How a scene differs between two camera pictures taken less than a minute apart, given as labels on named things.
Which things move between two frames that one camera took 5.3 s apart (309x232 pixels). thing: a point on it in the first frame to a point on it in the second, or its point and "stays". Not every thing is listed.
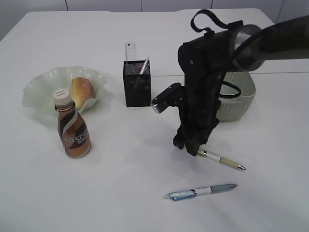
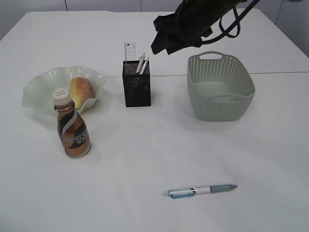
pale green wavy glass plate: x=38 y=95 stays
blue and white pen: x=184 y=194 stays
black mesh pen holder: x=137 y=78 stays
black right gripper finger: x=192 y=147 to x=161 y=41
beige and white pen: x=206 y=153 to x=141 y=60
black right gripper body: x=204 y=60 to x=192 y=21
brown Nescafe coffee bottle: x=73 y=129 stays
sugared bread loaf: x=82 y=90 stays
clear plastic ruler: x=131 y=51 stays
